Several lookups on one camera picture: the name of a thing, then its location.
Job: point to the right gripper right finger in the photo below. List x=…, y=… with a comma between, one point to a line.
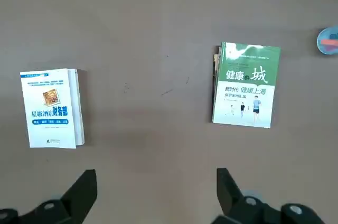
x=232, y=203

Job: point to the brown-edged book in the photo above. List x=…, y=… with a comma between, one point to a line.
x=215, y=76

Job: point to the green white cover book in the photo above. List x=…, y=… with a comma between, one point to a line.
x=245, y=97

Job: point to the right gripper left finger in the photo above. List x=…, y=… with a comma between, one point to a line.
x=74, y=203

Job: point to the white blue cover book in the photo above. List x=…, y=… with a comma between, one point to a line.
x=50, y=113

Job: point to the blue round dish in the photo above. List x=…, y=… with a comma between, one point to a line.
x=328, y=40

